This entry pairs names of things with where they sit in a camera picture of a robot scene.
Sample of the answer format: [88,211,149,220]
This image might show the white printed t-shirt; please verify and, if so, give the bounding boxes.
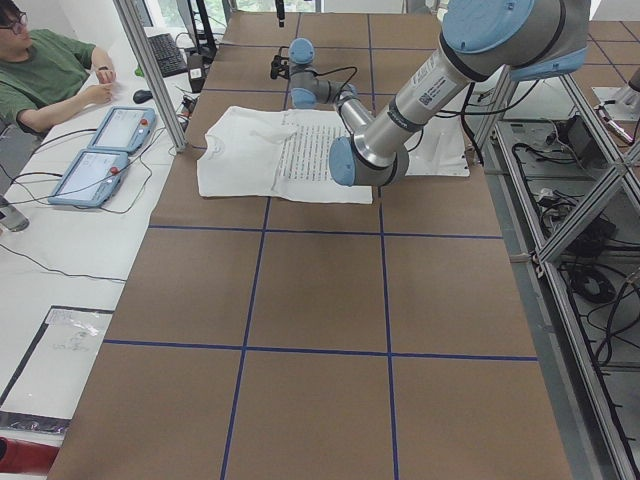
[197,106,373,204]

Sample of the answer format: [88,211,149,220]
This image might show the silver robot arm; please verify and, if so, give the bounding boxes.
[288,0,590,186]

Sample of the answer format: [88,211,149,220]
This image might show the upper blue teach pendant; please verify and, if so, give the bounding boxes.
[88,106,156,154]

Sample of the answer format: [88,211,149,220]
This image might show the blue teach pendant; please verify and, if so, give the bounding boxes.
[47,149,129,208]
[88,106,156,154]

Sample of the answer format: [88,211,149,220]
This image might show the black computer mouse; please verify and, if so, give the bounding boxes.
[132,90,153,104]

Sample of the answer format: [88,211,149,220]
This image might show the lower blue teach pendant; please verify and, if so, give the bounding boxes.
[47,149,129,208]

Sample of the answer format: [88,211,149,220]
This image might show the black keyboard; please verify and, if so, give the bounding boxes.
[147,33,188,78]

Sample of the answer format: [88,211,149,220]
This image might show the white paper sheet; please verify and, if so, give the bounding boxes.
[1,305,113,419]

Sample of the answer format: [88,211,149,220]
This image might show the person in green shirt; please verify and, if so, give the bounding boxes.
[1,1,116,134]

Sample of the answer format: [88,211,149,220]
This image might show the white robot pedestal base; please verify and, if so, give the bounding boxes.
[405,122,470,177]

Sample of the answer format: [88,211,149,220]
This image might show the aluminium side frame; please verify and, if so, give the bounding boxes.
[469,61,639,479]

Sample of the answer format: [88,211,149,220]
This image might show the aluminium frame post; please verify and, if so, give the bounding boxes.
[113,0,187,153]

